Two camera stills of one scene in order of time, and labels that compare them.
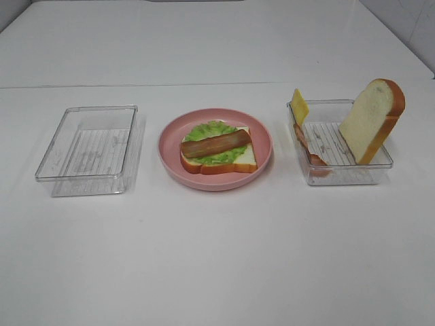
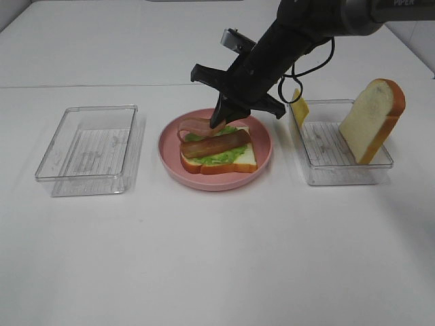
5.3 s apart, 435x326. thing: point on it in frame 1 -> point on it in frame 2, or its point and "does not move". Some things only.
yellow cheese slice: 300,108 does not move
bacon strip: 317,166 -> 198,125
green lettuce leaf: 211,129 does not move
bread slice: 245,163 does not move
